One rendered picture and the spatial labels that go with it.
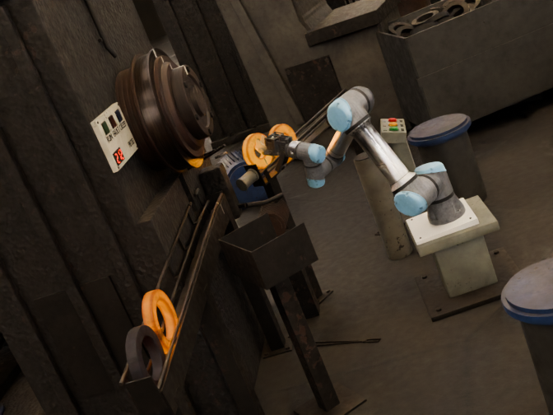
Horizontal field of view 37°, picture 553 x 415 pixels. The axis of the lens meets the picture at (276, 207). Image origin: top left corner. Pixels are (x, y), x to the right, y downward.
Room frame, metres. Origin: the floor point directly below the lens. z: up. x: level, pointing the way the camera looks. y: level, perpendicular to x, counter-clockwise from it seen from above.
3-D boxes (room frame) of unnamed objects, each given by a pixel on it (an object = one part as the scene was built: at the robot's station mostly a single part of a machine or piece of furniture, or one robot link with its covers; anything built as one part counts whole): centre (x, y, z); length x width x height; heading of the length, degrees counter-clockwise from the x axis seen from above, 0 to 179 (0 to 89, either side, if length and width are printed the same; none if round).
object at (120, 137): (2.80, 0.42, 1.15); 0.26 x 0.02 x 0.18; 167
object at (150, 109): (3.11, 0.24, 1.11); 0.47 x 0.06 x 0.47; 167
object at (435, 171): (3.05, -0.61, 0.49); 0.13 x 0.12 x 0.14; 131
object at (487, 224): (3.05, -0.62, 0.28); 0.32 x 0.32 x 0.04; 83
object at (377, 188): (3.61, -0.46, 0.26); 0.12 x 0.12 x 0.52
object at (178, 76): (3.09, 0.14, 1.11); 0.28 x 0.06 x 0.28; 167
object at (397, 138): (3.61, -0.63, 0.31); 0.24 x 0.16 x 0.62; 167
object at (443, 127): (3.92, -0.89, 0.22); 0.32 x 0.32 x 0.43
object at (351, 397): (2.57, 0.08, 0.36); 0.26 x 0.20 x 0.72; 22
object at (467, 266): (3.05, -0.62, 0.13); 0.40 x 0.40 x 0.26; 83
